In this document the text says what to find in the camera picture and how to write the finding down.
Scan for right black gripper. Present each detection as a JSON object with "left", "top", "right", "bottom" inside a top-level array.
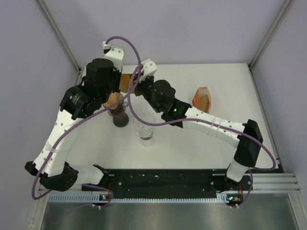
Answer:
[{"left": 130, "top": 73, "right": 163, "bottom": 114}]

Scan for clear glass crystal dripper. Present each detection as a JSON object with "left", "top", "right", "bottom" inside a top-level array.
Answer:
[{"left": 133, "top": 110, "right": 156, "bottom": 137}]

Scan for brown paper coffee filter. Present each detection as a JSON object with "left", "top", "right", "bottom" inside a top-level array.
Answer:
[{"left": 104, "top": 92, "right": 120, "bottom": 109}]

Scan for clear plastic coffee dripper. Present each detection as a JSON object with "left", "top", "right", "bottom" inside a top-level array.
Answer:
[{"left": 109, "top": 94, "right": 128, "bottom": 110}]

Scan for glass carafe red collar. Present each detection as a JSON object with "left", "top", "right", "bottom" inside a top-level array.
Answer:
[{"left": 108, "top": 108, "right": 129, "bottom": 127}]

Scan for glass cup with coffee grounds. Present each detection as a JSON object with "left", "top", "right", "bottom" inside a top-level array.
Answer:
[{"left": 139, "top": 135, "right": 155, "bottom": 147}]

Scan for orange coffee filter box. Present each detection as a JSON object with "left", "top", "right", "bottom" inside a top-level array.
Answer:
[{"left": 192, "top": 87, "right": 207, "bottom": 109}]

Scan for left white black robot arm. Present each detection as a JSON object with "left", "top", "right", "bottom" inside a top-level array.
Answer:
[{"left": 25, "top": 58, "right": 122, "bottom": 192}]

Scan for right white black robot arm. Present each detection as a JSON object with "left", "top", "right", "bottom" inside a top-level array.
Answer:
[{"left": 135, "top": 76, "right": 263, "bottom": 190}]

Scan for stack of brown filters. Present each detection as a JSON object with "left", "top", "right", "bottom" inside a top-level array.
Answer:
[{"left": 198, "top": 87, "right": 211, "bottom": 113}]

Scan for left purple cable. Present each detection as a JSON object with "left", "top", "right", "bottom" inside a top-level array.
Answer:
[{"left": 32, "top": 35, "right": 142, "bottom": 211}]

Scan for purple cable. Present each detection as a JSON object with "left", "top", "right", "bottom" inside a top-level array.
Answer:
[
  {"left": 128, "top": 62, "right": 276, "bottom": 208},
  {"left": 32, "top": 35, "right": 142, "bottom": 211}
]

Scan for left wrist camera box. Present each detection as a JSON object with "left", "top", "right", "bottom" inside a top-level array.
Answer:
[{"left": 102, "top": 41, "right": 124, "bottom": 72}]

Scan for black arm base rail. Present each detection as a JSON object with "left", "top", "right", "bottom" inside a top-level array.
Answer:
[{"left": 98, "top": 169, "right": 251, "bottom": 199}]

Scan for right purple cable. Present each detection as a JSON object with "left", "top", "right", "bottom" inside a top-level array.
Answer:
[{"left": 128, "top": 62, "right": 276, "bottom": 208}]

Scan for grey slotted cable duct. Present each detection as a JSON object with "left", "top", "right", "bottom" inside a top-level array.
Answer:
[{"left": 48, "top": 193, "right": 229, "bottom": 204}]

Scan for left aluminium frame post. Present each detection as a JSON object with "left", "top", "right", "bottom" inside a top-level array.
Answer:
[{"left": 35, "top": 0, "right": 81, "bottom": 73}]

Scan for aluminium frame post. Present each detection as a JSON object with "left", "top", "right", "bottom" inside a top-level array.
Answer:
[
  {"left": 248, "top": 0, "right": 295, "bottom": 70},
  {"left": 35, "top": 0, "right": 81, "bottom": 73}
]

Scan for right aluminium frame post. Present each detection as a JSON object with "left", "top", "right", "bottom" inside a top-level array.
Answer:
[{"left": 248, "top": 0, "right": 295, "bottom": 70}]

